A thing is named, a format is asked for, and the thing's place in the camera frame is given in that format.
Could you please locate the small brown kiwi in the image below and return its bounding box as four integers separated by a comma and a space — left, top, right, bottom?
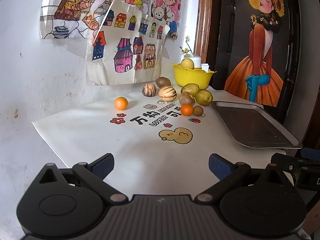
193, 106, 204, 116

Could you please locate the small orange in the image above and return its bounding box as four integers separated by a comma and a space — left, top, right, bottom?
180, 104, 194, 116
114, 96, 129, 111

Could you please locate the green pear front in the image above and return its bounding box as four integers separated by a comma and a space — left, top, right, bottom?
195, 89, 213, 106

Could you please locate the green pear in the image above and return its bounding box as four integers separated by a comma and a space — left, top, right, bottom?
181, 83, 200, 96
195, 89, 213, 106

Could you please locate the brownish round pear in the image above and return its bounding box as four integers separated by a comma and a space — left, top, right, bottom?
178, 92, 195, 106

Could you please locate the green pear back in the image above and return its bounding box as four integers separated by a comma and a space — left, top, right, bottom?
181, 83, 200, 96

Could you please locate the striped pepino melon front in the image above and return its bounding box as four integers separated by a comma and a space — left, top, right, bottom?
158, 86, 177, 101

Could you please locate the striped pepino melon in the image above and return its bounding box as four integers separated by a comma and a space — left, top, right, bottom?
142, 82, 156, 97
158, 86, 177, 101

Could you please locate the striped pepino melon back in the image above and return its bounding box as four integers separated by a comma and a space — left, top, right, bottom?
142, 82, 156, 97

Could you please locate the brown kiwi fruit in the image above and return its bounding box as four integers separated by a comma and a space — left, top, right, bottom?
156, 77, 171, 88

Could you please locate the metal baking tray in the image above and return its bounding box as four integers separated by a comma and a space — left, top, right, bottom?
212, 101, 302, 149

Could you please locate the white printed table mat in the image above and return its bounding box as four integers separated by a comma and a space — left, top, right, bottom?
33, 91, 274, 197

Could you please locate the yellow plastic bowl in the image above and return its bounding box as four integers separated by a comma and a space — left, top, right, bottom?
171, 63, 216, 89

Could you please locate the girl in orange dress painting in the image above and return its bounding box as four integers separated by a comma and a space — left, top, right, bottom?
224, 0, 287, 107

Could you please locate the white folded paper in bowl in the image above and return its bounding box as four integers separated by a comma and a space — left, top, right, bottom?
201, 63, 209, 73

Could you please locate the yellow apple in bowl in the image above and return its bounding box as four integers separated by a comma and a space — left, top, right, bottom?
181, 58, 194, 69

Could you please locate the white jar with flowers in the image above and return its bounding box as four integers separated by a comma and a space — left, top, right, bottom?
180, 35, 201, 69

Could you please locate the houses drawing paper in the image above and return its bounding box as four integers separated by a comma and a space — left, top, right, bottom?
86, 0, 170, 86

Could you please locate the colourful cartoon drawings poster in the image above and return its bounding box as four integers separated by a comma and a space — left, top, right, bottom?
40, 0, 182, 39

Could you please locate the brown wooden door frame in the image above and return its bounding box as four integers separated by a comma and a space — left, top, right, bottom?
194, 0, 213, 63

